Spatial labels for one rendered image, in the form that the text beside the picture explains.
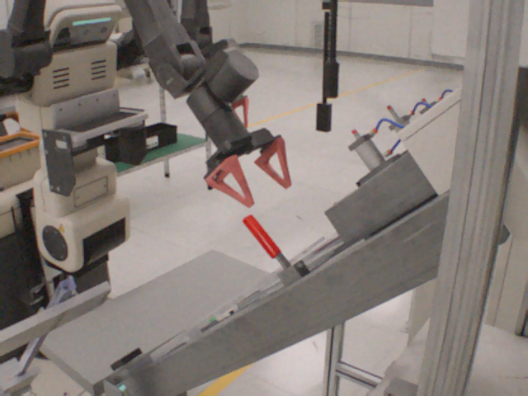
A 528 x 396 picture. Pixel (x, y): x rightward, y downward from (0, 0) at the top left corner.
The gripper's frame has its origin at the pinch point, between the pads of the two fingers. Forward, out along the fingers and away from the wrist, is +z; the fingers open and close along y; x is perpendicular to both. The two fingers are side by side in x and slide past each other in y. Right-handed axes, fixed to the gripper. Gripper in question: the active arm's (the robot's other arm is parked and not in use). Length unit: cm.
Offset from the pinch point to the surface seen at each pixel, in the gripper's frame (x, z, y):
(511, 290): 37, 67, 125
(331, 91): -22.7, -3.3, -5.7
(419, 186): -30.7, 12.0, -16.5
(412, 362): 17, 43, 27
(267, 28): 495, -406, 850
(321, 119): -11.2, -4.4, 7.0
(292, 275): -11.4, 12.3, -17.7
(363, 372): 54, 49, 51
